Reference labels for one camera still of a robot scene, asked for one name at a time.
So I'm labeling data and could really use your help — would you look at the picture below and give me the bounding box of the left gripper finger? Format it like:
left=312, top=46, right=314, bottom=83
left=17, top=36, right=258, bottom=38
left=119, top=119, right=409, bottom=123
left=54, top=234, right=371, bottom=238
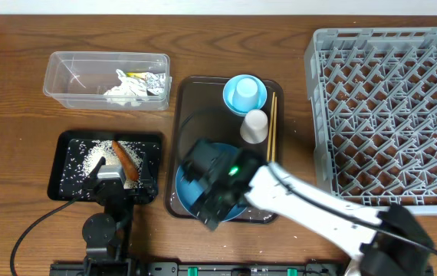
left=86, top=157, right=106, bottom=182
left=139, top=153, right=157, bottom=199

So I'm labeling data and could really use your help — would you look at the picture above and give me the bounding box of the orange carrot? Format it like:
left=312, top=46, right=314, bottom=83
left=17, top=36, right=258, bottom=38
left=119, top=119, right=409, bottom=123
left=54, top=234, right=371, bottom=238
left=112, top=140, right=140, bottom=182

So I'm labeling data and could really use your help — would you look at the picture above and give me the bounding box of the white rice pile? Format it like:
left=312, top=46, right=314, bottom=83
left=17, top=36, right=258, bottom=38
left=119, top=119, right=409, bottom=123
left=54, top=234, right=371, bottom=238
left=60, top=139, right=160, bottom=200

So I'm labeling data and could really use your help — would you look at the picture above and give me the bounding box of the blue plate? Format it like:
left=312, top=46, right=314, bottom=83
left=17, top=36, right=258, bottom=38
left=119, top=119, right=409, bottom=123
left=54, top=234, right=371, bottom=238
left=175, top=142, right=247, bottom=223

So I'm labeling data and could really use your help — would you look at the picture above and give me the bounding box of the white tissue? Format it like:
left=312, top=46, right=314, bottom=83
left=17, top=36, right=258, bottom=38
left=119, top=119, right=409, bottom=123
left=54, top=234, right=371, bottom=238
left=103, top=69, right=149, bottom=107

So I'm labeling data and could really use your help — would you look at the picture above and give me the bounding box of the green snack wrapper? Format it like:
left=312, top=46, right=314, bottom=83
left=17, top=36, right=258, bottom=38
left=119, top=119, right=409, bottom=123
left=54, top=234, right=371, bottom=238
left=126, top=72, right=166, bottom=95

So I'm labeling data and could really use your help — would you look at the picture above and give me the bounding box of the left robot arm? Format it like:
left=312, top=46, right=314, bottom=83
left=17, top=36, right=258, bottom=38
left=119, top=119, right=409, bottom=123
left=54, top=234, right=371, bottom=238
left=80, top=158, right=158, bottom=276

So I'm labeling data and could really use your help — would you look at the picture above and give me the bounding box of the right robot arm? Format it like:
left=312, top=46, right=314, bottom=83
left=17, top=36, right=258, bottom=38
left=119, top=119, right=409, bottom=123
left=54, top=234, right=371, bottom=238
left=181, top=141, right=434, bottom=276

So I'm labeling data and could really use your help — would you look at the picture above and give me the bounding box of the black waste tray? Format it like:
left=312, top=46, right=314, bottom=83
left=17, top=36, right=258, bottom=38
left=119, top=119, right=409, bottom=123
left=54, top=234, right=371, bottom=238
left=48, top=130, right=163, bottom=205

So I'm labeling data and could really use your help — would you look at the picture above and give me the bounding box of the grey dishwasher rack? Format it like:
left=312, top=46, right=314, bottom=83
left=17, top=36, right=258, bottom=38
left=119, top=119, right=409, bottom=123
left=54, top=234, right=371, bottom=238
left=304, top=27, right=437, bottom=215

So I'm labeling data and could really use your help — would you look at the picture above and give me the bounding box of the right wooden chopstick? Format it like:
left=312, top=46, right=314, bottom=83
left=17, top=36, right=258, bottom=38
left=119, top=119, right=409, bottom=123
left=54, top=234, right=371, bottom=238
left=271, top=96, right=278, bottom=162

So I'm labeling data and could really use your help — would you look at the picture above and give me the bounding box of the wooden chopstick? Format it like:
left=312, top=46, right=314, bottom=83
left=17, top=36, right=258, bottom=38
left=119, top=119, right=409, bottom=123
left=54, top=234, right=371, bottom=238
left=271, top=96, right=278, bottom=162
left=266, top=91, right=276, bottom=162

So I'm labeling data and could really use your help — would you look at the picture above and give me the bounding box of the pale pink cup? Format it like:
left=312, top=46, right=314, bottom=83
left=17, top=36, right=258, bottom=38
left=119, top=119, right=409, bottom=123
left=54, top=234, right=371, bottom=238
left=240, top=110, right=268, bottom=144

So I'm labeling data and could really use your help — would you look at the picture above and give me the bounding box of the dark brown serving tray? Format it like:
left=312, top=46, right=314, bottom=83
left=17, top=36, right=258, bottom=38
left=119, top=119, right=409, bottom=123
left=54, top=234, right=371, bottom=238
left=165, top=76, right=284, bottom=219

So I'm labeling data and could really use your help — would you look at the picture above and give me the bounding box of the light blue cup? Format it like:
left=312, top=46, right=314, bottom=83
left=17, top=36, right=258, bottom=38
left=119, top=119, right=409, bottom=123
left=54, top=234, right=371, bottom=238
left=232, top=77, right=258, bottom=113

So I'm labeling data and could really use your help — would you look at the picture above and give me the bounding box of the clear plastic bin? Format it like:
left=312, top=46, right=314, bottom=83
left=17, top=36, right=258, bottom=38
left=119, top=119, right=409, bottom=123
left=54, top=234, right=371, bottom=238
left=43, top=51, right=172, bottom=111

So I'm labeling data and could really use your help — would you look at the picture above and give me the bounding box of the light blue bowl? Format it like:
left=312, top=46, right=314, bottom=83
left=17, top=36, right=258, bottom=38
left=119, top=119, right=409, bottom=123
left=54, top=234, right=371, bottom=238
left=222, top=74, right=268, bottom=117

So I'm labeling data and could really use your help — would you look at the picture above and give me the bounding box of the left wooden chopstick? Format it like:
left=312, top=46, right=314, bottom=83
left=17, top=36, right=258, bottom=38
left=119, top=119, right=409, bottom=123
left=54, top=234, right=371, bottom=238
left=266, top=91, right=276, bottom=162

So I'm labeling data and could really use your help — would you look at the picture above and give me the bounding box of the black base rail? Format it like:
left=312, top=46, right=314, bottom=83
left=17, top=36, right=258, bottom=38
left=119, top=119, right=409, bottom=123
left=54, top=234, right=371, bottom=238
left=48, top=261, right=434, bottom=276

